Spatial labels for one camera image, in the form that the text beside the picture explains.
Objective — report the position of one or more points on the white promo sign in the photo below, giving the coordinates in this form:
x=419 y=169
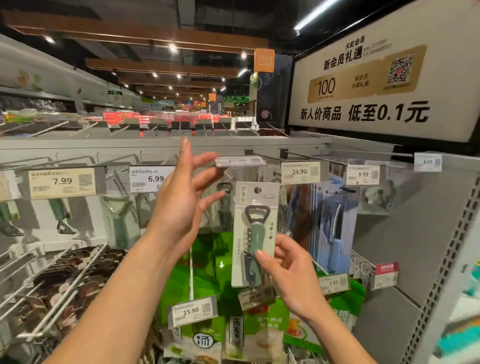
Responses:
x=450 y=37

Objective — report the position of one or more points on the orange aisle number sign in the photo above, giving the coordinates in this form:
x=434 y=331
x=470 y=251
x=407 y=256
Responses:
x=264 y=61

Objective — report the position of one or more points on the person's left hand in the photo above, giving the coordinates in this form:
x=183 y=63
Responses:
x=180 y=206

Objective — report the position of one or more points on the group of green packets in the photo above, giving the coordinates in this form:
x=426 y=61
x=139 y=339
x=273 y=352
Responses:
x=202 y=277

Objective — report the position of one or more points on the person's left forearm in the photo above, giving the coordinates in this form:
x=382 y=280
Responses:
x=105 y=315

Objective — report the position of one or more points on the green peeler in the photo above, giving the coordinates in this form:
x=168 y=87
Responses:
x=244 y=195

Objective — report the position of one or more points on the black chalkboard pillar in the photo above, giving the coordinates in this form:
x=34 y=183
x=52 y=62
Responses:
x=274 y=94

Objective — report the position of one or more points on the kitchen tools display rack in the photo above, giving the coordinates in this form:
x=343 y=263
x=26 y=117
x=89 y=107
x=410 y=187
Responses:
x=420 y=247

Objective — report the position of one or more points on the person's right hand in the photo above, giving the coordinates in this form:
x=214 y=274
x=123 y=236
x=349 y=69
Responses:
x=296 y=277

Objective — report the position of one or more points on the blue card packets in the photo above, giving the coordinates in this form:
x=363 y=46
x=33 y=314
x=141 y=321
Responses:
x=334 y=225

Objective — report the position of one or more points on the round steel cutter packet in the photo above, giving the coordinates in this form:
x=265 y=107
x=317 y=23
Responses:
x=377 y=196

